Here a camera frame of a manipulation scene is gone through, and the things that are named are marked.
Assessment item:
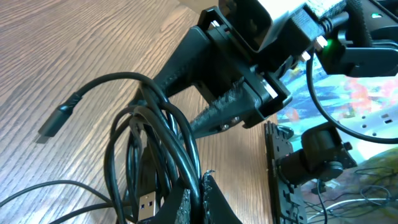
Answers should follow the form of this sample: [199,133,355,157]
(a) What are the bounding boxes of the black USB cable matte plugs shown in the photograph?
[38,72,202,223]

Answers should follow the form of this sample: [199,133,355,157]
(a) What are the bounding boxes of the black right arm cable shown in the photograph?
[306,52,398,146]

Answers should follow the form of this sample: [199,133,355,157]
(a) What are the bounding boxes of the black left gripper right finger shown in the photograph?
[201,170,242,224]

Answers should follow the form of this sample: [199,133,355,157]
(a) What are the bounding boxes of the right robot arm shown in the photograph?
[154,0,397,138]

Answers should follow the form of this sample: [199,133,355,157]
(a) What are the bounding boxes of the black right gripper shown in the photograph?
[154,1,326,139]

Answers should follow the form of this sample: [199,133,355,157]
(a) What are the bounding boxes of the black USB cable metallic plugs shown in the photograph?
[104,105,178,223]

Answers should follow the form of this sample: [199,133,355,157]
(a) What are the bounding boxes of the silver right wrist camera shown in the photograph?
[218,0,306,52]

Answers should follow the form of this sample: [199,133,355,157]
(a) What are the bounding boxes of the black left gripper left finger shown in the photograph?
[152,179,191,224]

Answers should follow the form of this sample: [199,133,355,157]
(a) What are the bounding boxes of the black thin USB cable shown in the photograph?
[0,179,131,224]

